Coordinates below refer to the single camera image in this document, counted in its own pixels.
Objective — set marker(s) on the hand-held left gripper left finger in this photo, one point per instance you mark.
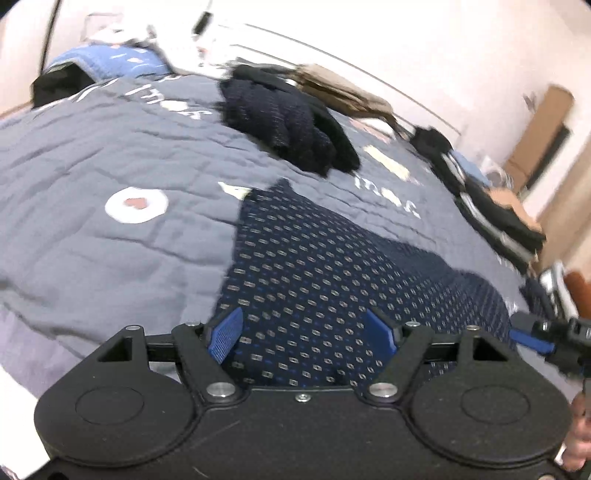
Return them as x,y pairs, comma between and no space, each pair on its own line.
226,332

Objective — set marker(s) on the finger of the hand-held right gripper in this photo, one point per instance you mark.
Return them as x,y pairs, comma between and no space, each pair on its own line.
531,334

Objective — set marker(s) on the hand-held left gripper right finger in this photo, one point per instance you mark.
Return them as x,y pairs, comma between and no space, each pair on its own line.
381,334

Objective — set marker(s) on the navy patterned garment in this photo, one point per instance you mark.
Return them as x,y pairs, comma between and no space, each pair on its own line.
323,258

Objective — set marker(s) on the folded black clothes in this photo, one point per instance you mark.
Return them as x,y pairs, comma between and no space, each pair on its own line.
498,230

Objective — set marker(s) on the black clothes heap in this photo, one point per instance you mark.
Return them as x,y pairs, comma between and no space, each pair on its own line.
431,141

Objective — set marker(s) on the person's right hand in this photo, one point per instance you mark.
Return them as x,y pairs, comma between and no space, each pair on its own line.
579,438

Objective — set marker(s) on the peach knitted blanket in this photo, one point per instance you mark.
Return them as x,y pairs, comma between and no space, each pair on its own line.
508,203

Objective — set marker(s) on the folded blue garment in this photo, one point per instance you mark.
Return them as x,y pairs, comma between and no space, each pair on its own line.
468,166

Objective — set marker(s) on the brown cardboard panel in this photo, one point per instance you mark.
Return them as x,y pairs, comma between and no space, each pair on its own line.
540,134

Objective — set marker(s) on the black knit sweater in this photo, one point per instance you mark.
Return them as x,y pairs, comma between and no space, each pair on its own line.
286,120

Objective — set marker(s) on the grey printed bed quilt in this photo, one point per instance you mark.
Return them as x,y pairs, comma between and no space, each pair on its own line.
92,152

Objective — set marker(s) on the tan folded blanket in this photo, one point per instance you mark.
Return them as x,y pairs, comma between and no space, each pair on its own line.
341,90

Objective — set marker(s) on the white headboard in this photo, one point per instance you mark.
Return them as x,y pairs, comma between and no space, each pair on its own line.
346,60

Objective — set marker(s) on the white clothing pile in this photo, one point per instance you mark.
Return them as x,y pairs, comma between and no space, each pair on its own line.
184,50

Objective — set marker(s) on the blue blanket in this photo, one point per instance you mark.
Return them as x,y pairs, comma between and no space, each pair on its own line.
115,60

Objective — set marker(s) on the black white upright device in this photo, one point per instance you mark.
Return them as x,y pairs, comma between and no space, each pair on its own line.
203,18

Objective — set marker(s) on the white wardrobe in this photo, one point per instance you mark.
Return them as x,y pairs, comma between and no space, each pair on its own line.
23,55

